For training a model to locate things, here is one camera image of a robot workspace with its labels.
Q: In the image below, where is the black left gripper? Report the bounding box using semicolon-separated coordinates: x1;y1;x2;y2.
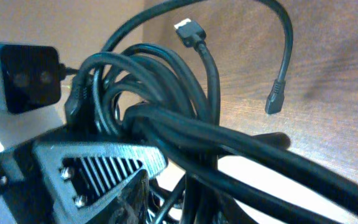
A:
0;132;58;223

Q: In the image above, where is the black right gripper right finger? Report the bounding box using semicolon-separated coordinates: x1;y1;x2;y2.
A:
106;170;149;224

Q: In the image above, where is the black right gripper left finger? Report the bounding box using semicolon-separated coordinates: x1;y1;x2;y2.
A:
35;142;168;223

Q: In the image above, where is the black cable bundle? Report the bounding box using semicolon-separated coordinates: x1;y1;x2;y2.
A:
63;0;358;224

